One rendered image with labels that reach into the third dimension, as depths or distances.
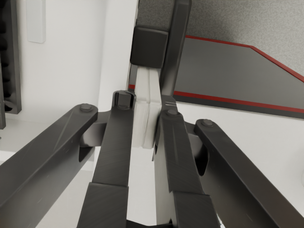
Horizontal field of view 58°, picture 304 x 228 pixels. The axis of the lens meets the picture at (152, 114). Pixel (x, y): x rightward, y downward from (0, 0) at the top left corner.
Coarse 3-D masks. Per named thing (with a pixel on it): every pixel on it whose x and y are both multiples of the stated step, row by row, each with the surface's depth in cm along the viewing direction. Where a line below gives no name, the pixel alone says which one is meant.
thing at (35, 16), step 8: (32, 0) 23; (40, 0) 23; (32, 8) 24; (40, 8) 24; (32, 16) 24; (40, 16) 24; (32, 24) 24; (40, 24) 24; (32, 32) 25; (40, 32) 25; (32, 40) 25; (40, 40) 25
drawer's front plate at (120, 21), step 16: (112, 0) 16; (128, 0) 16; (112, 16) 17; (128, 16) 17; (112, 32) 17; (128, 32) 17; (112, 48) 17; (128, 48) 17; (112, 64) 18; (128, 64) 18; (112, 80) 18; (112, 96) 19; (96, 160) 21
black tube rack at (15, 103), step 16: (0, 0) 22; (0, 16) 22; (16, 16) 23; (0, 32) 23; (16, 32) 23; (0, 48) 23; (16, 48) 24; (16, 64) 24; (16, 80) 24; (16, 96) 25; (16, 112) 25
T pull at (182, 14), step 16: (176, 0) 18; (176, 16) 18; (144, 32) 19; (160, 32) 19; (176, 32) 19; (144, 48) 19; (160, 48) 19; (176, 48) 19; (144, 64) 20; (160, 64) 20; (176, 64) 20; (160, 80) 20
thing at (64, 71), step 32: (64, 0) 25; (96, 0) 25; (64, 32) 26; (96, 32) 26; (32, 64) 27; (64, 64) 27; (96, 64) 27; (32, 96) 29; (64, 96) 29; (96, 96) 29; (32, 128) 29; (0, 160) 25
